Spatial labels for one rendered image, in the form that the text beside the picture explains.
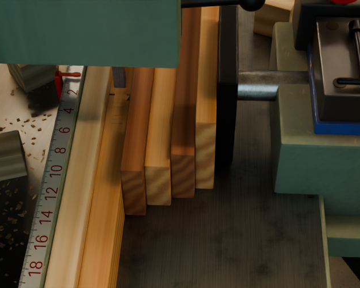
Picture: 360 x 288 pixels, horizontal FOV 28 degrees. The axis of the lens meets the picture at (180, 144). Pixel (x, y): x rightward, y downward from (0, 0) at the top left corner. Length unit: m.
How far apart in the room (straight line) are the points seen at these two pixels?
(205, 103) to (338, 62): 0.10
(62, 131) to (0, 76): 0.29
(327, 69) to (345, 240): 0.15
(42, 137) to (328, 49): 0.34
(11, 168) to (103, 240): 0.23
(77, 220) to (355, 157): 0.21
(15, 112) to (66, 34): 0.29
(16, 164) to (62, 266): 0.25
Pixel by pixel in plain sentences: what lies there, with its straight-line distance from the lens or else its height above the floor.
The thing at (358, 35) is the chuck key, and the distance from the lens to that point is 0.55.
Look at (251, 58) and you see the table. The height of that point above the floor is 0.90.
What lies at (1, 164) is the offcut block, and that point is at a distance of 0.71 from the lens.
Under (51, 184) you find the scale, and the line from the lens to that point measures 0.51.
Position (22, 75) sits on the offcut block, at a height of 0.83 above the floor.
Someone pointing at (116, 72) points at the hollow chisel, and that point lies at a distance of 0.57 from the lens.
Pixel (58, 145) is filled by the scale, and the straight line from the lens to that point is 0.54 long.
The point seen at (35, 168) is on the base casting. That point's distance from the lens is 0.73.
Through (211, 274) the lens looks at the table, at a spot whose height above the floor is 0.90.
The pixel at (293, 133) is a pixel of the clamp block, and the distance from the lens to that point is 0.54.
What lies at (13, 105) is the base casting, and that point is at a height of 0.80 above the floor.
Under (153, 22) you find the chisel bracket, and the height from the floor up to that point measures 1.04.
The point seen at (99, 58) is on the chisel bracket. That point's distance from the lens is 0.52.
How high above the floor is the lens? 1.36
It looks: 49 degrees down
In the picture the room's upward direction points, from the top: 1 degrees counter-clockwise
